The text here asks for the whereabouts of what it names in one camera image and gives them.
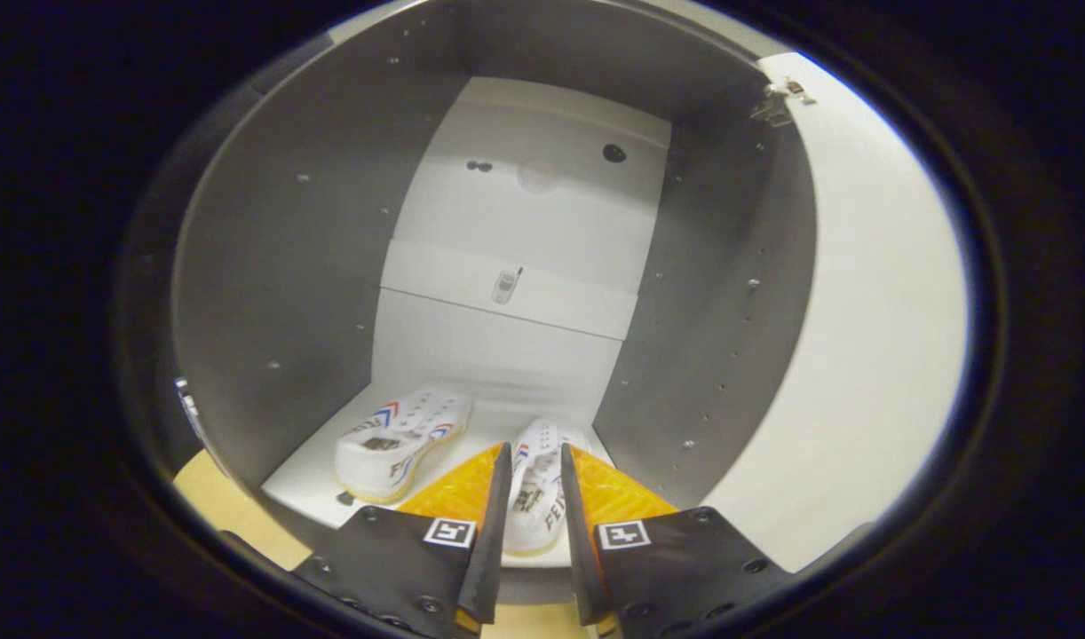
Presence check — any metal door hinge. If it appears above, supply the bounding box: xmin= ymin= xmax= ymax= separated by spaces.
xmin=748 ymin=78 xmax=817 ymax=130

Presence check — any white canvas shoe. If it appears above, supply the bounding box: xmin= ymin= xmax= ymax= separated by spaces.
xmin=504 ymin=417 xmax=592 ymax=557
xmin=334 ymin=383 xmax=474 ymax=505

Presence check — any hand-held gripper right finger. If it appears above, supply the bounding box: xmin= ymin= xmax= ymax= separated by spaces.
xmin=558 ymin=442 xmax=792 ymax=639

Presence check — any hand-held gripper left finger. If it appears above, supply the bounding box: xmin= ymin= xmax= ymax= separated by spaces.
xmin=294 ymin=441 xmax=514 ymax=639

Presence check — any grey shoe cabinet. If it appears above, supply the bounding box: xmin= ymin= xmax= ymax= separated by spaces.
xmin=171 ymin=0 xmax=819 ymax=604

